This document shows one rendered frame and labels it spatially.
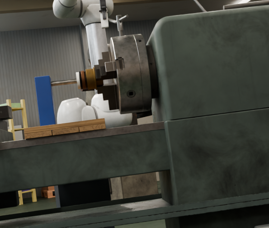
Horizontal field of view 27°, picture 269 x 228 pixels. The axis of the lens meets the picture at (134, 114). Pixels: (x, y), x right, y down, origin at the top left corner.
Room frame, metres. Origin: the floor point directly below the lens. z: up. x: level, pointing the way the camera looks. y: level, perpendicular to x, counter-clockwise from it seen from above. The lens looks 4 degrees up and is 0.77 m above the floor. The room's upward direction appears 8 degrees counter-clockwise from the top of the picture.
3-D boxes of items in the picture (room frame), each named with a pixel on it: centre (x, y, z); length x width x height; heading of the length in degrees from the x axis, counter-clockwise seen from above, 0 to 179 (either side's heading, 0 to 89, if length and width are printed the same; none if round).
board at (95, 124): (2.27, 0.28, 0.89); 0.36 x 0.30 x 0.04; 5
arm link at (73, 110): (2.90, 0.31, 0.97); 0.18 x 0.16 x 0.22; 114
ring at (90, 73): (2.28, 0.15, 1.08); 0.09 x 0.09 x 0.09; 5
